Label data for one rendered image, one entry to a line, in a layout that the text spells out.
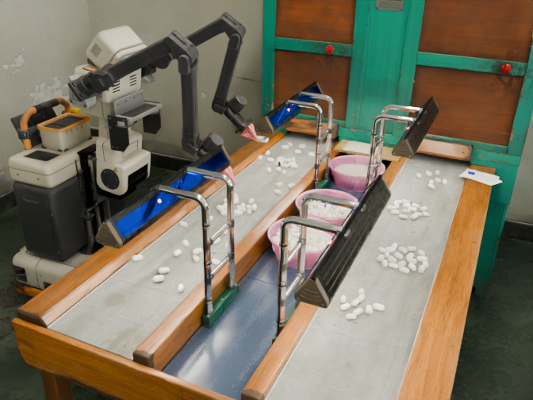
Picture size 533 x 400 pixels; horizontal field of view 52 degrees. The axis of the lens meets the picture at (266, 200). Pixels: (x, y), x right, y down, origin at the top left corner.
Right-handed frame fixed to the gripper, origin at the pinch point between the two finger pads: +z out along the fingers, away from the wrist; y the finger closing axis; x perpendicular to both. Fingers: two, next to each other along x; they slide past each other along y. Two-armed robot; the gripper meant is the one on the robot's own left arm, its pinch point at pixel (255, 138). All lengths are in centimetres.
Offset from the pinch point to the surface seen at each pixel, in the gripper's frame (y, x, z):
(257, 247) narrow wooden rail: -72, -13, 35
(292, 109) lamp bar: -12.4, -31.5, 4.5
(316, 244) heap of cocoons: -61, -26, 50
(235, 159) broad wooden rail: -7.4, 11.9, 0.3
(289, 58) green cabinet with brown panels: 43, -23, -20
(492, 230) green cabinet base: 45, -38, 117
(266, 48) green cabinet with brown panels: 41, -18, -33
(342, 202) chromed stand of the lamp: -96, -66, 40
